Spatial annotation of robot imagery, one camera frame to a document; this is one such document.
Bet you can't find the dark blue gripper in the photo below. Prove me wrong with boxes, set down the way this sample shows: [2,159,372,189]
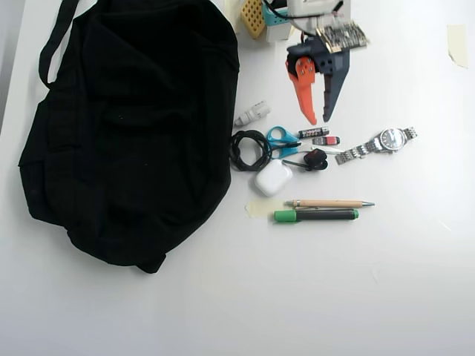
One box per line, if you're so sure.
[284,36,352,127]

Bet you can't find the black bike light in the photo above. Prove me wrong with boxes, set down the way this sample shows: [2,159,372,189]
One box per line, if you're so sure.
[281,148,330,174]

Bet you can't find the yellow perforated robot base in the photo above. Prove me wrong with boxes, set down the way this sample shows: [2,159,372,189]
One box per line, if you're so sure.
[240,0,268,40]

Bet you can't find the black fabric bag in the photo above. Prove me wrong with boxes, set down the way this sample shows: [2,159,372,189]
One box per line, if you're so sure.
[17,0,240,275]

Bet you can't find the black battery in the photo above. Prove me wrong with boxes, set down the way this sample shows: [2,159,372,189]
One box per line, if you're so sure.
[298,126,330,139]

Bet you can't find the red black USB stick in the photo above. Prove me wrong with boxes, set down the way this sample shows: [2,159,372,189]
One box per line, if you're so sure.
[312,135,342,147]

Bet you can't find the white plug adapter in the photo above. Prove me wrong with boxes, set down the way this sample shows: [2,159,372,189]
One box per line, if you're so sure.
[233,99,272,128]

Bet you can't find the silver metal wristwatch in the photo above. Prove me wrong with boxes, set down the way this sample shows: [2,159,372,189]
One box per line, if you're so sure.
[335,126,418,166]

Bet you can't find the white earbuds case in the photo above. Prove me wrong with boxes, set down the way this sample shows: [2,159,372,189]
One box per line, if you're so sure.
[254,159,293,197]

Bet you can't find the wooden ballpoint pen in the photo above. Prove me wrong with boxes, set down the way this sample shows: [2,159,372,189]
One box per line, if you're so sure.
[284,199,376,209]

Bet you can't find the beige masking tape piece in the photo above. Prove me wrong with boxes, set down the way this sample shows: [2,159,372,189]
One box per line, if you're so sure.
[245,197,286,221]
[446,23,471,69]
[223,0,243,36]

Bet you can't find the green black marker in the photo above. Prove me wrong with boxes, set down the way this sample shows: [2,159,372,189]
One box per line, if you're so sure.
[273,208,360,225]

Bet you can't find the bare camera circuit board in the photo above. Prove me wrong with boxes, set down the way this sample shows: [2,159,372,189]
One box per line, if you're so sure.
[315,19,372,55]

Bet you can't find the blue handled scissors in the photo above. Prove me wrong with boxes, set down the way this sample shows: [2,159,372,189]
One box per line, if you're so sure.
[266,125,344,161]

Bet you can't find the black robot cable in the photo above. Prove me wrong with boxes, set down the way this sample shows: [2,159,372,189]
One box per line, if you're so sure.
[261,0,298,20]

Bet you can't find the black coiled cable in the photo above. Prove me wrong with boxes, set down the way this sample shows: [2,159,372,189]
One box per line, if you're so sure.
[229,129,302,173]

